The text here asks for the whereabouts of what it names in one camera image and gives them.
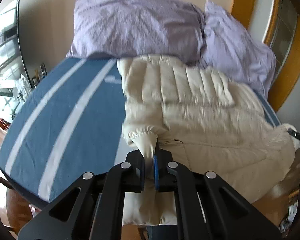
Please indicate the black framed window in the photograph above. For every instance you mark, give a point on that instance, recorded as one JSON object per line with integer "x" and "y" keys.
{"x": 15, "y": 84}

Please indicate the left lilac pillow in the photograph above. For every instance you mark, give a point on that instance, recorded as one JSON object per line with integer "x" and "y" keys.
{"x": 128, "y": 28}

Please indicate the lilac pillow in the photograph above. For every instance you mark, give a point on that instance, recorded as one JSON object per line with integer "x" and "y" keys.
{"x": 232, "y": 50}
{"x": 128, "y": 28}

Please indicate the orange wooden headboard frame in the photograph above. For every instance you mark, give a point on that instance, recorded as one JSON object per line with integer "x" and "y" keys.
{"x": 277, "y": 24}

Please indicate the cream quilted down jacket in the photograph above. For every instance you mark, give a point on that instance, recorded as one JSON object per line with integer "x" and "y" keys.
{"x": 208, "y": 123}

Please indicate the blue white striped bed sheet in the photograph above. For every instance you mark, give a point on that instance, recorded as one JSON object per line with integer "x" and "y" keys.
{"x": 71, "y": 124}

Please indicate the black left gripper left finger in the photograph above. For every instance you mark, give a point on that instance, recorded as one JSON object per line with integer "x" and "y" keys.
{"x": 92, "y": 206}

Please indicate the right lilac pillow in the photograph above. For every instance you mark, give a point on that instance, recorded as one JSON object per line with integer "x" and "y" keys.
{"x": 232, "y": 50}

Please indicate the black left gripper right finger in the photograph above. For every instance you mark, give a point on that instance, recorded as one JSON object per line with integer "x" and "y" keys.
{"x": 207, "y": 206}

